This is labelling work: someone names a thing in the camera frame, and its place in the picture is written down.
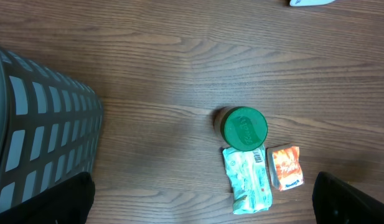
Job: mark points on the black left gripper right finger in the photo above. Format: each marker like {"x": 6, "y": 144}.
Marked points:
{"x": 335, "y": 201}

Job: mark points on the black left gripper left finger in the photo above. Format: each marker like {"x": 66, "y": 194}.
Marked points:
{"x": 67, "y": 202}

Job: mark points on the orange tissue pack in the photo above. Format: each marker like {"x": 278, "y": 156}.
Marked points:
{"x": 284, "y": 167}

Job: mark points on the green snack packet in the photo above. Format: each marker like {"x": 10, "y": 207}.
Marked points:
{"x": 249, "y": 180}

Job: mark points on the green capped bottle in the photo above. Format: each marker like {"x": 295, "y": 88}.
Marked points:
{"x": 242, "y": 128}

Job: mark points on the white barcode scanner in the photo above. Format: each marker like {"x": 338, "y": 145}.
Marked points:
{"x": 306, "y": 3}

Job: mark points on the grey plastic mesh basket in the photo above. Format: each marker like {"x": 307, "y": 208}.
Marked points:
{"x": 49, "y": 128}

